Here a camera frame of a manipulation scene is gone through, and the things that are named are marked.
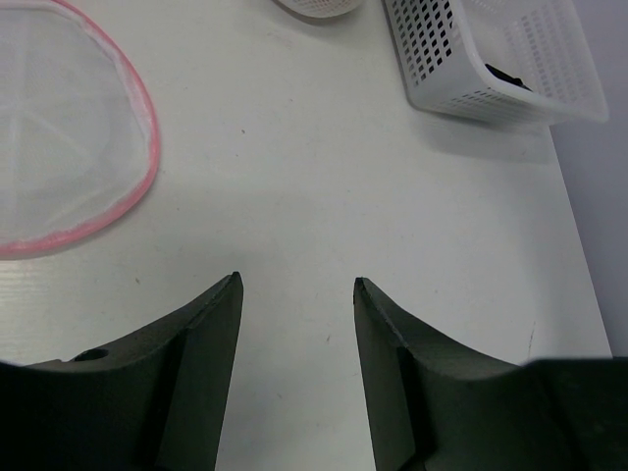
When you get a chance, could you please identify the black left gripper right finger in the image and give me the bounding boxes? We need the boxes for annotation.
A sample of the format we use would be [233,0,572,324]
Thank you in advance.
[353,278,564,470]

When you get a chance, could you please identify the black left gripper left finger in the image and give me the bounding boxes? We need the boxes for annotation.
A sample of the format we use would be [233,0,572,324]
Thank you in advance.
[24,273,243,470]

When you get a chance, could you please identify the black bra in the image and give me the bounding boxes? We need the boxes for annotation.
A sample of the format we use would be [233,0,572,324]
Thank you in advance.
[485,64,530,91]

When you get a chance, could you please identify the grey trimmed mesh laundry bag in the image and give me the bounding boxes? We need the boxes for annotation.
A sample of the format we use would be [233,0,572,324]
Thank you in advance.
[277,0,363,20]

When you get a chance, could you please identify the pink trimmed mesh laundry bag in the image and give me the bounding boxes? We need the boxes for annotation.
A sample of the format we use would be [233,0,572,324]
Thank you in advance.
[1,1,161,257]

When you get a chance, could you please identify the white perforated plastic basket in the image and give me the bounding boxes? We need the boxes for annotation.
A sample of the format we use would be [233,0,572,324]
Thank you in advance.
[384,0,609,126]

